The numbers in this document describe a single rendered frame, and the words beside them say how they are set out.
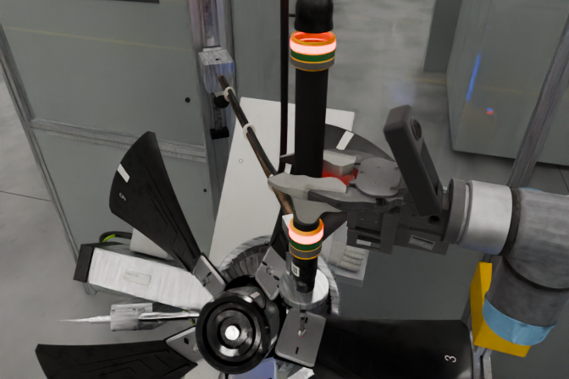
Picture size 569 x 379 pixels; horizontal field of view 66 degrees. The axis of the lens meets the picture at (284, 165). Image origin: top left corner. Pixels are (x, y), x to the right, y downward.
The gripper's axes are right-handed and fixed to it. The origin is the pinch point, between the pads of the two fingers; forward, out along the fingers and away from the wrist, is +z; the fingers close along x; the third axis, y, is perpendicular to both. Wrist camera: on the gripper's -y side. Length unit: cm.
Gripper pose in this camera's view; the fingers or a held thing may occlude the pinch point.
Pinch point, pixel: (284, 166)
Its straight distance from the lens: 51.4
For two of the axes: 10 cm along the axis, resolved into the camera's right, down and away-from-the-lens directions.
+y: 0.0, 8.2, 5.7
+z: -9.6, -1.7, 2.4
